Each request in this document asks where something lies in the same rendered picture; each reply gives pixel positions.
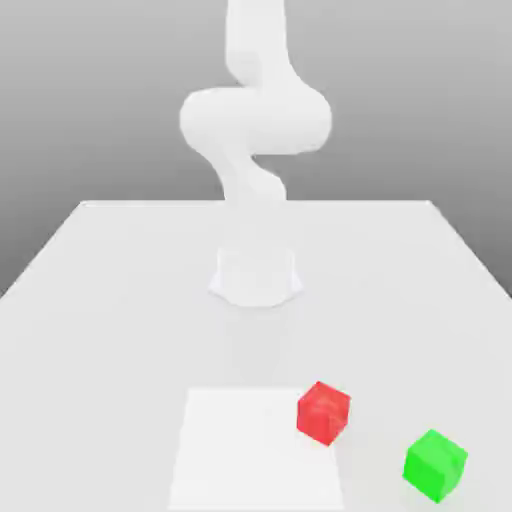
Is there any small red cube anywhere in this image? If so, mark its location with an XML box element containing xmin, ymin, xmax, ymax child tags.
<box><xmin>296</xmin><ymin>380</ymin><xmax>352</xmax><ymax>448</ymax></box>

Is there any small green cube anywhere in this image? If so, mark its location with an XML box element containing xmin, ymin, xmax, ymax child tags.
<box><xmin>401</xmin><ymin>428</ymin><xmax>470</xmax><ymax>505</ymax></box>

